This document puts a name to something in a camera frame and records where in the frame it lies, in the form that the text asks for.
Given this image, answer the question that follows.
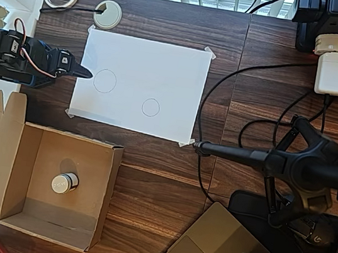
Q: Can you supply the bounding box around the small silver metal cylinder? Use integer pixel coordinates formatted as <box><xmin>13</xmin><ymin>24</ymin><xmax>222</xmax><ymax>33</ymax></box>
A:
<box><xmin>49</xmin><ymin>170</ymin><xmax>82</xmax><ymax>198</ymax></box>

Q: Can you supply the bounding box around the long black cable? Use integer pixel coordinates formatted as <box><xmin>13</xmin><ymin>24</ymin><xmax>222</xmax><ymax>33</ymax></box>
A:
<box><xmin>184</xmin><ymin>50</ymin><xmax>319</xmax><ymax>216</ymax></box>

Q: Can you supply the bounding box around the looped black cable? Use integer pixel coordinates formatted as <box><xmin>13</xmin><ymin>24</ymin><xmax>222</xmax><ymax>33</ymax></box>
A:
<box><xmin>237</xmin><ymin>81</ymin><xmax>332</xmax><ymax>162</ymax></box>

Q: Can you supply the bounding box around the black tripod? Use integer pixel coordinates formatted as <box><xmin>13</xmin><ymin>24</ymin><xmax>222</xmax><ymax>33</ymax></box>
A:
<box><xmin>181</xmin><ymin>101</ymin><xmax>338</xmax><ymax>238</ymax></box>

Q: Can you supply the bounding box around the black power strip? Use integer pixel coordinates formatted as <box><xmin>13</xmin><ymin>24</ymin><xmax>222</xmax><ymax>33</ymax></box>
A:
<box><xmin>288</xmin><ymin>0</ymin><xmax>338</xmax><ymax>57</ymax></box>

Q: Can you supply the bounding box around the black computer mouse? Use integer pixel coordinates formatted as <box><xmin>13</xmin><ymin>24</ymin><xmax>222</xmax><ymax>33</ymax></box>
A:
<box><xmin>285</xmin><ymin>211</ymin><xmax>338</xmax><ymax>249</ymax></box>

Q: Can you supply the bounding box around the black mouse pad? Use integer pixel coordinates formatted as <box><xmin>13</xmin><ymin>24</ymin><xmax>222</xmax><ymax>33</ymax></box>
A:
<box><xmin>222</xmin><ymin>188</ymin><xmax>338</xmax><ymax>253</ymax></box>

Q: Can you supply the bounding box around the small white plug adapter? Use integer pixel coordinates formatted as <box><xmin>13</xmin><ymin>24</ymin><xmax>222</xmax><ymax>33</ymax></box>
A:
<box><xmin>312</xmin><ymin>30</ymin><xmax>338</xmax><ymax>59</ymax></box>

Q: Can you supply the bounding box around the white paper sheet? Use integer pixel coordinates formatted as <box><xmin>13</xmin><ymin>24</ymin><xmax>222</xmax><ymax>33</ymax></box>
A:
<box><xmin>66</xmin><ymin>26</ymin><xmax>214</xmax><ymax>147</ymax></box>

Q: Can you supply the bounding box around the open cardboard box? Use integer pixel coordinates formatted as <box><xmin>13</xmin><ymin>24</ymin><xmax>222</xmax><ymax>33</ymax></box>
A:
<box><xmin>0</xmin><ymin>89</ymin><xmax>131</xmax><ymax>253</ymax></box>

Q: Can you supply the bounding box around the grey laptop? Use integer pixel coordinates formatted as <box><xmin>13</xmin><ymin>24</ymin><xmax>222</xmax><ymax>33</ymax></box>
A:
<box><xmin>146</xmin><ymin>193</ymin><xmax>328</xmax><ymax>253</ymax></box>

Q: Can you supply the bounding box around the white desk cable grommet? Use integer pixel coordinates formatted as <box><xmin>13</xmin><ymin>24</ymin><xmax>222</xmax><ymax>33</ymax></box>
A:
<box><xmin>91</xmin><ymin>0</ymin><xmax>124</xmax><ymax>32</ymax></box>

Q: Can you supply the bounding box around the thin black cable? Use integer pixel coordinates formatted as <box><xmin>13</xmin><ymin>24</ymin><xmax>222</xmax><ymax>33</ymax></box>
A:
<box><xmin>39</xmin><ymin>0</ymin><xmax>106</xmax><ymax>23</ymax></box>

